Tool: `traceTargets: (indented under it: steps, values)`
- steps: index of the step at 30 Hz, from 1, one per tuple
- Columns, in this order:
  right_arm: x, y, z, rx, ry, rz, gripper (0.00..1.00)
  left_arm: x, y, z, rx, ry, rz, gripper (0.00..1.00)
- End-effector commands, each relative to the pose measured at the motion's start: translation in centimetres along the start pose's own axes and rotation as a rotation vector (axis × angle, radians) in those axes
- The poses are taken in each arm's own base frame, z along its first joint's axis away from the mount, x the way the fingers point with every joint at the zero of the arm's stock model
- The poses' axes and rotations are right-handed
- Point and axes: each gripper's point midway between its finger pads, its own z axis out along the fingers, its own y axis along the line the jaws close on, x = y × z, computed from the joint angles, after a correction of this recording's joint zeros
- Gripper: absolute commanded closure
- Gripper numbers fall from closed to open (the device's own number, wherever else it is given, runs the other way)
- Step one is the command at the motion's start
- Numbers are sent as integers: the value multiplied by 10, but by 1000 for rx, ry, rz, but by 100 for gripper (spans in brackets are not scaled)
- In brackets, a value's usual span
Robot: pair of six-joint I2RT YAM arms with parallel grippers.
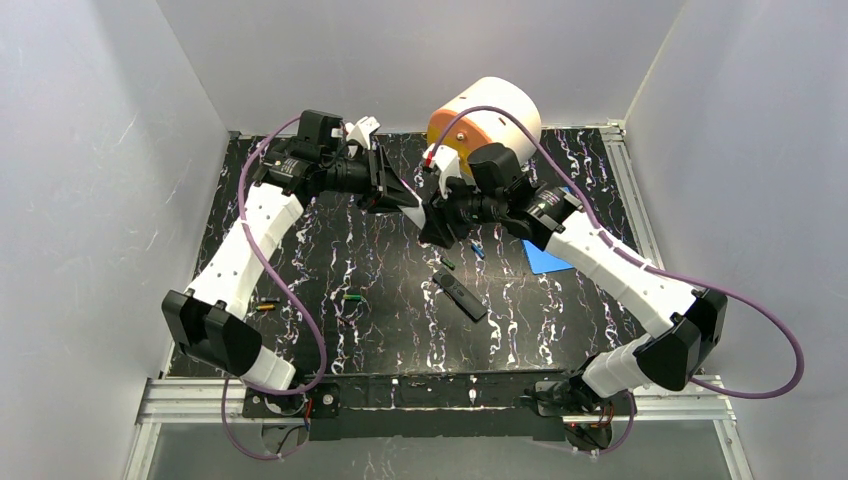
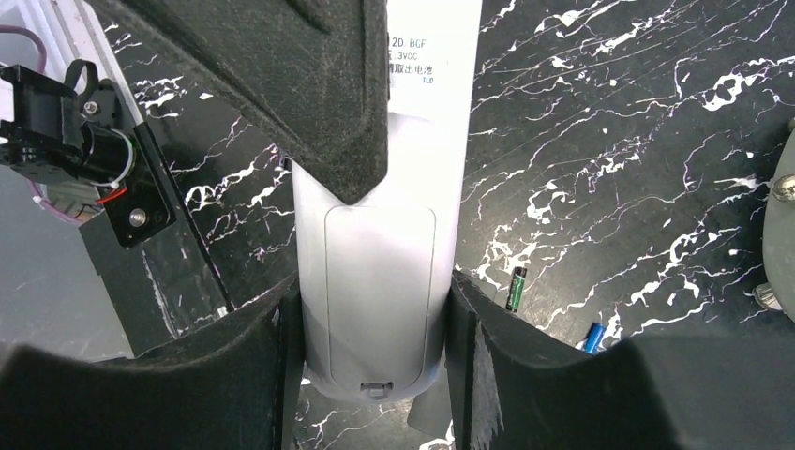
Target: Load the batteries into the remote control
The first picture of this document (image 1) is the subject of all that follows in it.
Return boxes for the white remote control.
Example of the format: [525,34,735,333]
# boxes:
[400,193,426,230]

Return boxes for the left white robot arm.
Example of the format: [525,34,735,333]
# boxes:
[162,134,328,396]

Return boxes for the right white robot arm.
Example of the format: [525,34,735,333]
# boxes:
[423,143,728,405]

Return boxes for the black remote control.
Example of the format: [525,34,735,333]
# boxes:
[432,269,488,323]

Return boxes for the blue battery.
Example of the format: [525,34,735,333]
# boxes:
[471,244,485,260]

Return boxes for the round white drawer cabinet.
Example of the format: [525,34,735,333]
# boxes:
[426,76,542,177]

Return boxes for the blue rectangular pad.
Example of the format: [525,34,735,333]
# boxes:
[520,187,580,275]

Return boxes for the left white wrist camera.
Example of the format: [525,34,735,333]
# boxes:
[344,116,381,150]

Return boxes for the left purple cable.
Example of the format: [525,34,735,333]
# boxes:
[220,115,329,462]

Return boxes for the purple cable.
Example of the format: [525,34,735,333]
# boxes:
[220,115,329,462]
[427,105,806,458]

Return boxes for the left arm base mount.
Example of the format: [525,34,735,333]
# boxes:
[241,383,341,457]

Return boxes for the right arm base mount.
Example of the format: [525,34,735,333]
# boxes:
[520,379,638,458]

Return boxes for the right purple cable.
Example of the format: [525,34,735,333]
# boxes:
[427,105,806,458]

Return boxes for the aluminium frame rail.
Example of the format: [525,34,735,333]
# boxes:
[123,377,250,480]

